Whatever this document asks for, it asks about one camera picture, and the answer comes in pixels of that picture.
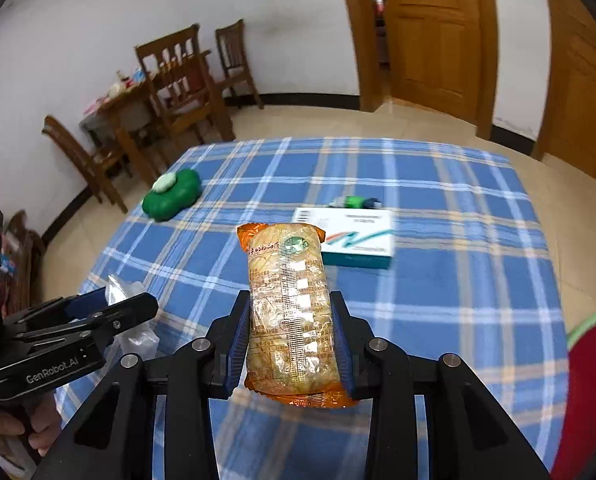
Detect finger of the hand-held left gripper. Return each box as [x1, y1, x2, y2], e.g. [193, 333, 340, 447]
[16, 292, 159, 347]
[2, 287, 108, 328]

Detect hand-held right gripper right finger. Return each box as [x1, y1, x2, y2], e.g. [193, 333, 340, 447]
[329, 291, 554, 480]

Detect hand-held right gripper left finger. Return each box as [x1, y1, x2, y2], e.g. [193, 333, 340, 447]
[30, 291, 257, 480]

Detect clear plastic bag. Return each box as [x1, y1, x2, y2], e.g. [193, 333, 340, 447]
[105, 274, 161, 362]

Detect orange snack packet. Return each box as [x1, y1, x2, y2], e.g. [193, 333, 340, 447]
[236, 222, 360, 410]

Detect green and red trash bin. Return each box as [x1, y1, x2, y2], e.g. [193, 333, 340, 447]
[548, 310, 596, 480]

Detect person's left hand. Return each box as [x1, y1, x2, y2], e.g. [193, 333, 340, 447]
[0, 399, 64, 472]

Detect dark wooden chair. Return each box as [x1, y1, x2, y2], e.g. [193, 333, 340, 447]
[2, 210, 47, 307]

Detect blue plaid tablecloth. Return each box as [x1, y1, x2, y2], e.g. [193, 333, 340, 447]
[52, 136, 570, 480]

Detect teal and white box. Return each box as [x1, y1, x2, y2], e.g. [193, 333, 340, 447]
[292, 206, 397, 271]

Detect green cloud-shaped container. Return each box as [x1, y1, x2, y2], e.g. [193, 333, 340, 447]
[142, 169, 203, 221]

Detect curved-back wooden chair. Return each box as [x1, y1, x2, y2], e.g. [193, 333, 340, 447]
[42, 115, 129, 214]

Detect small green toy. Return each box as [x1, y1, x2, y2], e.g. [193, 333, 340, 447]
[330, 196, 381, 210]

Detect wooden dining table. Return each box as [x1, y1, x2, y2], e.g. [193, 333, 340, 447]
[80, 50, 213, 172]

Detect narrow wooden chair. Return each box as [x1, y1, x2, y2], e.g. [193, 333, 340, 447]
[214, 19, 264, 110]

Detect open wooden door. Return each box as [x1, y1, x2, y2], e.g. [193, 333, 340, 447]
[384, 0, 482, 122]

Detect closed wooden door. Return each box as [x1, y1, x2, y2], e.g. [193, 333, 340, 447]
[553, 25, 596, 207]

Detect wooden door frame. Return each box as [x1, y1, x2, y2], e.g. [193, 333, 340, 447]
[337, 0, 500, 141]
[530, 0, 596, 162]

